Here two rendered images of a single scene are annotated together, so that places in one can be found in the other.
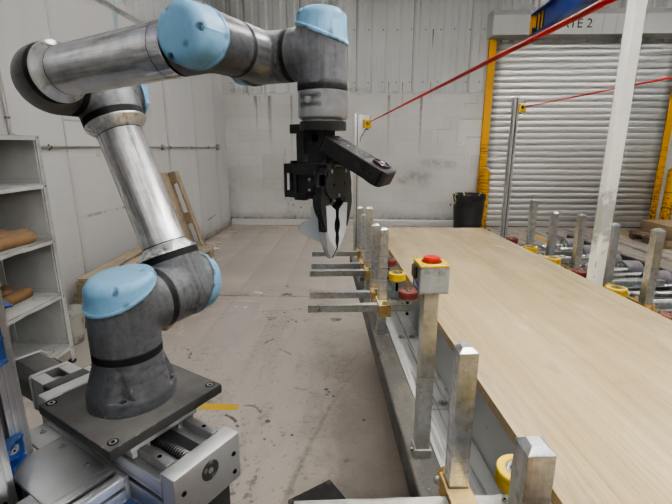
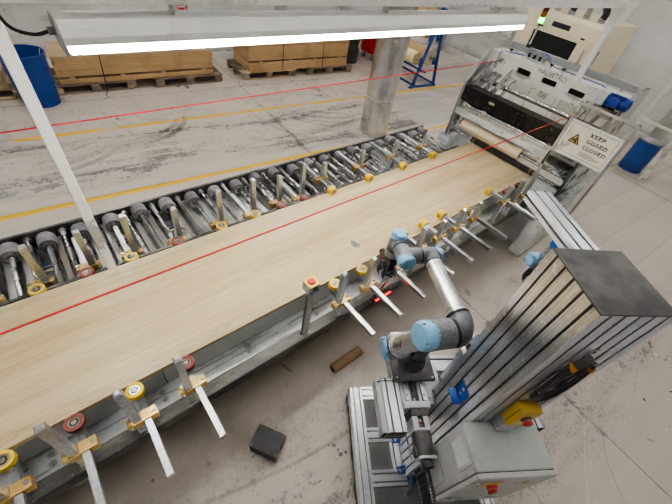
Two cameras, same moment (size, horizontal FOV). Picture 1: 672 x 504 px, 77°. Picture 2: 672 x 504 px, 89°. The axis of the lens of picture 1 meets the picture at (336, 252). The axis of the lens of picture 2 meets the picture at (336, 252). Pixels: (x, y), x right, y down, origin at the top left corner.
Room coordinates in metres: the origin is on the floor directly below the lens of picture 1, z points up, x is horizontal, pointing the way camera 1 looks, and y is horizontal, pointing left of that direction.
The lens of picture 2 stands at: (1.72, 0.70, 2.67)
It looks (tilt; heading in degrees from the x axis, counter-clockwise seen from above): 45 degrees down; 226
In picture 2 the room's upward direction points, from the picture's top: 11 degrees clockwise
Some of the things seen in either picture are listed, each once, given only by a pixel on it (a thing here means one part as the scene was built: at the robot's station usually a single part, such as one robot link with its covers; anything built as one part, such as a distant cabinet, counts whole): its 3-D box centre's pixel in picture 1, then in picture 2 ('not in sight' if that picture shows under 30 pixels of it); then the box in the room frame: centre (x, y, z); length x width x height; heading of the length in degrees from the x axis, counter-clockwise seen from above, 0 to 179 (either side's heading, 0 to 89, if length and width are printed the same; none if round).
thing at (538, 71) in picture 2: not in sight; (513, 149); (-2.43, -0.90, 0.95); 1.65 x 0.70 x 1.90; 92
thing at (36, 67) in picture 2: not in sight; (32, 76); (1.90, -5.92, 0.36); 0.59 x 0.57 x 0.73; 88
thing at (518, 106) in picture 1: (511, 179); not in sight; (3.04, -1.26, 1.25); 0.15 x 0.08 x 1.10; 2
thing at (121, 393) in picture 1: (130, 369); (413, 355); (0.69, 0.37, 1.09); 0.15 x 0.15 x 0.10
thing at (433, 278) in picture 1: (430, 276); (311, 286); (0.95, -0.22, 1.18); 0.07 x 0.07 x 0.08; 2
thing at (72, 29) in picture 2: not in sight; (383, 23); (0.46, -0.57, 2.34); 2.40 x 0.12 x 0.08; 2
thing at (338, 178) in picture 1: (319, 162); (389, 264); (0.67, 0.03, 1.46); 0.09 x 0.08 x 0.12; 58
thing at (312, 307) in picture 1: (360, 307); (204, 399); (1.65, -0.10, 0.83); 0.43 x 0.03 x 0.04; 92
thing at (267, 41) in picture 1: (258, 56); (407, 256); (0.70, 0.12, 1.61); 0.11 x 0.11 x 0.08; 65
